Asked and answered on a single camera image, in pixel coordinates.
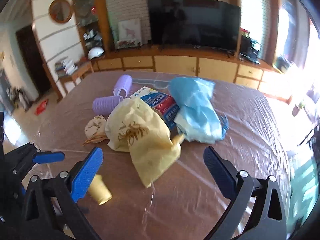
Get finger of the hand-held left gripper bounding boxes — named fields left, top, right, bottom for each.
left=5, top=142, right=66, bottom=180

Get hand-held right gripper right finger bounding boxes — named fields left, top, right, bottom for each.
left=203, top=146, right=287, bottom=240

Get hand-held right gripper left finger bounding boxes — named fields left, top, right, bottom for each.
left=22, top=147, right=103, bottom=240

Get yellow paper cup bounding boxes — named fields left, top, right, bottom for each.
left=87, top=174, right=112, bottom=205

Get blue plastic bag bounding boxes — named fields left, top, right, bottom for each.
left=169, top=77, right=229, bottom=144

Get purple hair roller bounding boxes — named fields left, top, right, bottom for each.
left=92, top=95, right=124, bottom=115
left=114, top=74, right=133, bottom=97

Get crumpled beige paper ball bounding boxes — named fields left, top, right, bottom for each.
left=83, top=115, right=108, bottom=146

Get red item on floor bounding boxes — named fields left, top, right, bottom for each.
left=34, top=99, right=49, bottom=116

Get yellow paper bag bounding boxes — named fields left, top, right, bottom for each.
left=105, top=97, right=182, bottom=188

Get blue and white carton box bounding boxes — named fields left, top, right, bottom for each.
left=129, top=86, right=180, bottom=130

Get small wooden side table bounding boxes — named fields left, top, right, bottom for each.
left=42, top=61, right=94, bottom=103

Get stack of books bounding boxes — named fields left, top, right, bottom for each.
left=54, top=57, right=78, bottom=75

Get dark wooden door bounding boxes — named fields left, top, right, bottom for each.
left=15, top=24, right=52, bottom=94

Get potted plant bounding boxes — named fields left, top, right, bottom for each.
left=292, top=100, right=307, bottom=117

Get clear plastic piece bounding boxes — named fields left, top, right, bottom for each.
left=132, top=78, right=171, bottom=90

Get wooden television cabinet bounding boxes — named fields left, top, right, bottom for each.
left=92, top=44, right=293, bottom=103

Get black electronic devices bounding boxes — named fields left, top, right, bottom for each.
left=239, top=29, right=262, bottom=63

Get white framed painting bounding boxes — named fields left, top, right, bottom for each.
left=117, top=19, right=143, bottom=50

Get round wooden framed mirror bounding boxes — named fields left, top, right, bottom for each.
left=49, top=0, right=73, bottom=25

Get black flat television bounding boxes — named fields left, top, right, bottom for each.
left=146, top=0, right=241, bottom=53

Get glass display cabinet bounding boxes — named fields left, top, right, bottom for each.
left=70, top=0, right=110, bottom=53

